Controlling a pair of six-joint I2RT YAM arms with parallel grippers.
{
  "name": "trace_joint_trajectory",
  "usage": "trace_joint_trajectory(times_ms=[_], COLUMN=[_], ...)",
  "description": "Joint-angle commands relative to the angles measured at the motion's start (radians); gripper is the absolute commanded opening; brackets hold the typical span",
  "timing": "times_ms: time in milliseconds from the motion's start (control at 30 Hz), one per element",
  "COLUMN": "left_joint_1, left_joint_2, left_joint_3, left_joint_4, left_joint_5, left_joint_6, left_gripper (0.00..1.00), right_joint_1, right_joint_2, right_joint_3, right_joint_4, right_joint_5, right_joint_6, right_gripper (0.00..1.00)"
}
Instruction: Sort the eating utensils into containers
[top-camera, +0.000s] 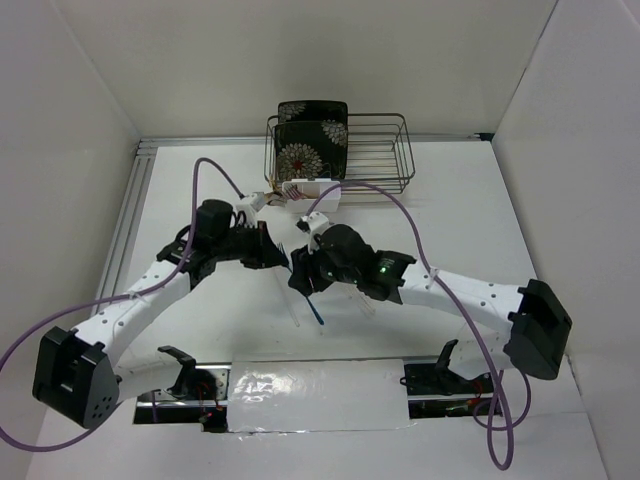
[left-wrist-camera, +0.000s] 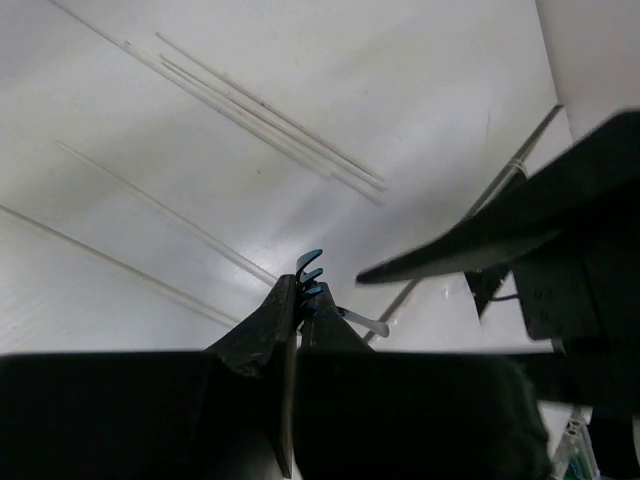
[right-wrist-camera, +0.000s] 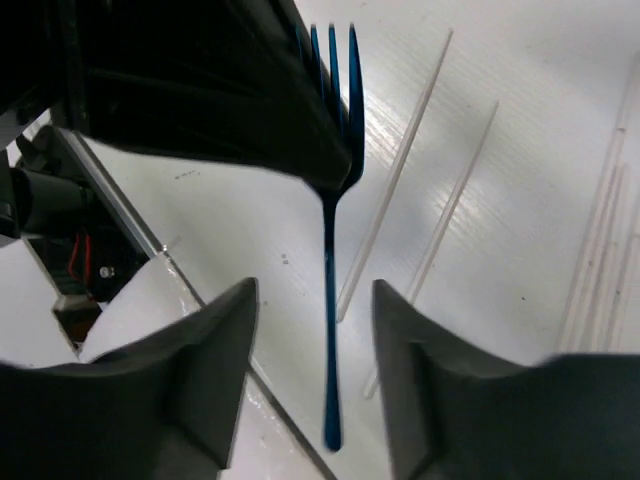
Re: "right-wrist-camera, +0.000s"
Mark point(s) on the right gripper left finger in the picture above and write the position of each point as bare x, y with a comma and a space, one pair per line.
163, 407

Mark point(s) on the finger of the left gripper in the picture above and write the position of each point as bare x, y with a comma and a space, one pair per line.
215, 81

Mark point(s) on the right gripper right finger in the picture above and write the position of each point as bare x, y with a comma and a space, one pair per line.
454, 411

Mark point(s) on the clear chopstick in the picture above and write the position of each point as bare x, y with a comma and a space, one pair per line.
447, 214
623, 252
592, 246
389, 187
597, 300

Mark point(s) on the blue fork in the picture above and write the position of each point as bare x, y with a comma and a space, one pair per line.
332, 250

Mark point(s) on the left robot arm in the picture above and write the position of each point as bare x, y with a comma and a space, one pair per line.
45, 193

